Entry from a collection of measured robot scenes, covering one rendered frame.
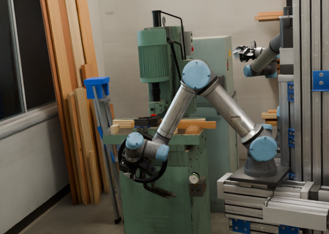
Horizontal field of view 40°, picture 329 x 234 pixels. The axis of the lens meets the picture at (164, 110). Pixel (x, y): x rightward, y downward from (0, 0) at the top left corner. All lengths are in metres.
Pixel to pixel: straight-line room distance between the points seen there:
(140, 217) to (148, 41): 1.07
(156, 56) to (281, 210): 1.18
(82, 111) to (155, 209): 1.52
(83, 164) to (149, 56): 1.70
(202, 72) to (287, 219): 0.71
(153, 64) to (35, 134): 1.59
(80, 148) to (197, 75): 2.31
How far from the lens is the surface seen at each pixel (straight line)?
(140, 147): 1.99
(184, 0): 4.99
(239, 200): 2.19
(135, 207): 2.83
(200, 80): 1.87
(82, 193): 4.17
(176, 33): 2.88
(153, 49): 2.65
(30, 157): 3.88
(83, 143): 4.03
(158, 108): 2.72
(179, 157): 2.64
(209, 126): 2.71
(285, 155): 2.32
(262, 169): 2.10
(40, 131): 4.00
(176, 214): 2.77
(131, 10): 5.15
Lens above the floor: 1.52
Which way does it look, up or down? 11 degrees down
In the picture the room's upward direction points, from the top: 4 degrees counter-clockwise
